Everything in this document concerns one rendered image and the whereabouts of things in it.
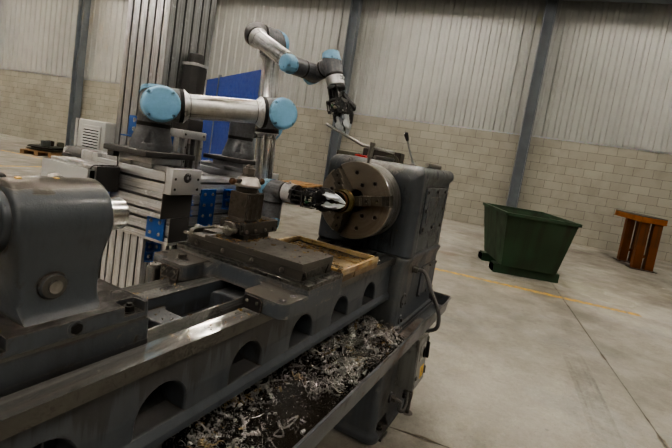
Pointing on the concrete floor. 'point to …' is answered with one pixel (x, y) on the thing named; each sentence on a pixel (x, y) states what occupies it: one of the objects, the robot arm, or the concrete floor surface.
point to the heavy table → (640, 240)
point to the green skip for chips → (525, 241)
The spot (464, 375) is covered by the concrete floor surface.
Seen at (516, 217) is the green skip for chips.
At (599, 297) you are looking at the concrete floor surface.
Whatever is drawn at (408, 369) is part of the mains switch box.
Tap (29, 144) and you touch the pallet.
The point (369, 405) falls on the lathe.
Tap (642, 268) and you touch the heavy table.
